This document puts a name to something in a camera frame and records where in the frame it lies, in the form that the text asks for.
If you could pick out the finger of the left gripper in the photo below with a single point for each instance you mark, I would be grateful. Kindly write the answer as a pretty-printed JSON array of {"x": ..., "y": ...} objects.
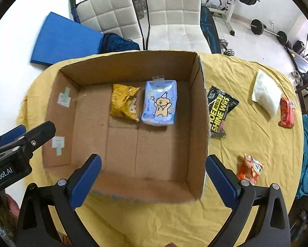
[
  {"x": 12, "y": 135},
  {"x": 26, "y": 144}
]

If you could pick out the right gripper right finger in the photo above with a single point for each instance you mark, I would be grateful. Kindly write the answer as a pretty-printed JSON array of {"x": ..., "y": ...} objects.
[{"x": 271, "y": 224}]

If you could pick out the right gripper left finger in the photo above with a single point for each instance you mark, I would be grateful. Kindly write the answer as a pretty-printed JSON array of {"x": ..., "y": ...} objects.
[{"x": 35, "y": 224}]

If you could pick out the orange panda snack bag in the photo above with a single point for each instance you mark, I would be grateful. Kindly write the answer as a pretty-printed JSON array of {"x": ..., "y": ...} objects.
[{"x": 250, "y": 169}]

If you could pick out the red snack pack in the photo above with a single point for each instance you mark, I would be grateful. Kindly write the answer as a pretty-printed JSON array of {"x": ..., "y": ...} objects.
[{"x": 287, "y": 113}]

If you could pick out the white soft pouch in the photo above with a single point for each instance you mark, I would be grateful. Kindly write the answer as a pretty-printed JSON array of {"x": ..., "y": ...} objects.
[{"x": 266, "y": 93}]

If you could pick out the person's left hand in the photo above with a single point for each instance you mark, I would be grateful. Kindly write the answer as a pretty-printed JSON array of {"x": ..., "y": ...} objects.
[{"x": 12, "y": 206}]

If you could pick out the yellow snack bag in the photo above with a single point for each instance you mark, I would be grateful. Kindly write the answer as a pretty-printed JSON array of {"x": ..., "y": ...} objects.
[{"x": 123, "y": 102}]

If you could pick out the blue foam mat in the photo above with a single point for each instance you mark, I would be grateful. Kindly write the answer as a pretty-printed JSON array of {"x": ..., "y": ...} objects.
[{"x": 61, "y": 39}]

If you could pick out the yellow tablecloth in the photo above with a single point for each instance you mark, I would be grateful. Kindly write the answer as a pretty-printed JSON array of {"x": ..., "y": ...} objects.
[{"x": 114, "y": 221}]

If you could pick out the cardboard box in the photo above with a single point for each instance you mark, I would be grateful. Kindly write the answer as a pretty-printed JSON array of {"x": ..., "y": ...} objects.
[{"x": 139, "y": 161}]

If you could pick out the dark wooden chair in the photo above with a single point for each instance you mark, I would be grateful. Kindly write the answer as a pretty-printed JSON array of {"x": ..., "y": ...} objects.
[{"x": 307, "y": 92}]

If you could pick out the dark blue cloth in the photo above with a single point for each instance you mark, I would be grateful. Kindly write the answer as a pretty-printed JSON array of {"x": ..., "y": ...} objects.
[{"x": 114, "y": 43}]

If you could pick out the blue tissue pack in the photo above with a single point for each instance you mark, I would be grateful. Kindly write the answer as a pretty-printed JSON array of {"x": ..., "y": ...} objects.
[{"x": 159, "y": 105}]

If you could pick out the left white quilted chair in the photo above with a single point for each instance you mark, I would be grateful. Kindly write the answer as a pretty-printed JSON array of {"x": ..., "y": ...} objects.
[{"x": 112, "y": 16}]

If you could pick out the white quilted chair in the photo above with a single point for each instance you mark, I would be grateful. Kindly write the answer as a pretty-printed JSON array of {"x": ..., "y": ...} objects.
[
  {"x": 175, "y": 25},
  {"x": 112, "y": 16}
]

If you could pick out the chrome dumbbell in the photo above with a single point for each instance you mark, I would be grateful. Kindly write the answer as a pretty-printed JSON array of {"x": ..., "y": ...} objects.
[{"x": 227, "y": 51}]

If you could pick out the right white quilted chair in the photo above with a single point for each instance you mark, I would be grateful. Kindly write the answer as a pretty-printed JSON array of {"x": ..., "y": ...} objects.
[{"x": 175, "y": 25}]

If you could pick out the floor barbell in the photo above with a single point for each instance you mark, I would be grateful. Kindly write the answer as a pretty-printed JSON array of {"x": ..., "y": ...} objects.
[{"x": 258, "y": 28}]

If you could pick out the black blue weight bench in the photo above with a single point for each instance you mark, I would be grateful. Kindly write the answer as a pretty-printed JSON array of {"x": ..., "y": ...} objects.
[{"x": 209, "y": 30}]

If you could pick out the white barbell rack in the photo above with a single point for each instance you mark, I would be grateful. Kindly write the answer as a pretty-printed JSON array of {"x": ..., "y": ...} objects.
[{"x": 225, "y": 12}]

